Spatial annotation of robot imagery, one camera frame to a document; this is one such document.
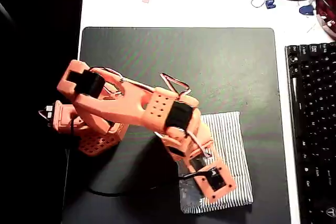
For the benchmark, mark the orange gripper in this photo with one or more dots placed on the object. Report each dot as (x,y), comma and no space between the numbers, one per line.
(197,161)

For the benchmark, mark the black desk mat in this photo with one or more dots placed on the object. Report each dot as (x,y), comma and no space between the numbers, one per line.
(197,51)

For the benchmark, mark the striped grey cloth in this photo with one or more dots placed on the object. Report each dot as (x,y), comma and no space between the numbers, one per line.
(236,142)

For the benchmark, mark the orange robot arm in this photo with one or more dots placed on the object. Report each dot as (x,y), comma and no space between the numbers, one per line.
(115,103)

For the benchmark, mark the orange perforated base plate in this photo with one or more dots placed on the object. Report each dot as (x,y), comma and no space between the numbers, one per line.
(97,142)

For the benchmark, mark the orange mount with camera board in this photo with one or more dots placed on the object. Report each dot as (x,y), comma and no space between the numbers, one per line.
(225,179)

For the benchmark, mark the rounded blue plastic part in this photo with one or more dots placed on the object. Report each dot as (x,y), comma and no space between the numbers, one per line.
(306,10)

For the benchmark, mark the small blue plastic part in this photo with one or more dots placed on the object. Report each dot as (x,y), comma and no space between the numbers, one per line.
(270,4)

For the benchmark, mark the black keyboard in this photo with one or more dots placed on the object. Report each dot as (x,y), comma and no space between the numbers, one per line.
(315,129)

